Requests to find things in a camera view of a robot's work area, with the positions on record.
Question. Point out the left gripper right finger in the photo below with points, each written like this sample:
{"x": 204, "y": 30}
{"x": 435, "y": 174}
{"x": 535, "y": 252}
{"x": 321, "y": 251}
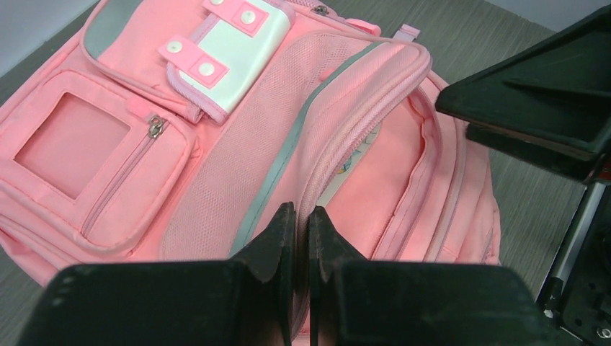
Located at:
{"x": 328, "y": 251}

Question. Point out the clear plastic stationery pack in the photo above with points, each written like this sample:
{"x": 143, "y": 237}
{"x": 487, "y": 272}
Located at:
{"x": 346, "y": 169}

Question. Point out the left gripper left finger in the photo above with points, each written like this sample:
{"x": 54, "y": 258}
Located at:
{"x": 265, "y": 293}

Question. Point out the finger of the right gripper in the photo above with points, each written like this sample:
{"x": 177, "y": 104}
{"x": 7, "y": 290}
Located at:
{"x": 555, "y": 94}
{"x": 544, "y": 158}

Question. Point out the pink student backpack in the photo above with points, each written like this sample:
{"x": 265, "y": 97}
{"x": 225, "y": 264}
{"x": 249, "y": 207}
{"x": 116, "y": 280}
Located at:
{"x": 172, "y": 130}

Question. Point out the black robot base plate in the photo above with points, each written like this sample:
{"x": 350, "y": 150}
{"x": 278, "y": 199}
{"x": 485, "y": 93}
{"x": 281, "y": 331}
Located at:
{"x": 575, "y": 296}

